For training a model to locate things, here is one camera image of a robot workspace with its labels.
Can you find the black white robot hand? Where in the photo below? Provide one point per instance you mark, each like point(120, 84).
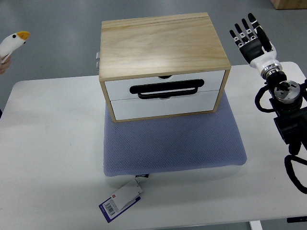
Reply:
point(255, 47)

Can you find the person's hand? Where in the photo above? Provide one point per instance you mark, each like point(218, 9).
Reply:
point(5, 64)

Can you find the wooden drawer cabinet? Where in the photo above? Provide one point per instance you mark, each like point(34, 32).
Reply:
point(161, 47)

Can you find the white goose plush toy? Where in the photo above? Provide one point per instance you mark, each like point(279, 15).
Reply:
point(11, 43)

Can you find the cardboard box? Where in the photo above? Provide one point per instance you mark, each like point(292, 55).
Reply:
point(289, 4)

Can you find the blue mesh cushion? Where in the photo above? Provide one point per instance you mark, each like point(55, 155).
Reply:
point(173, 144)

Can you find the black table control panel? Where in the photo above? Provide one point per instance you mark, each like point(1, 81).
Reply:
point(297, 219)

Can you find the white table leg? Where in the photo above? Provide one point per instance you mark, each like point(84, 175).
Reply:
point(255, 225)

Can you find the white blue product tag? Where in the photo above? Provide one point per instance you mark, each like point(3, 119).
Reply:
point(121, 200)

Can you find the silver metal hinge bracket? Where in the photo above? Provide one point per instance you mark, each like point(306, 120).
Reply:
point(97, 57)

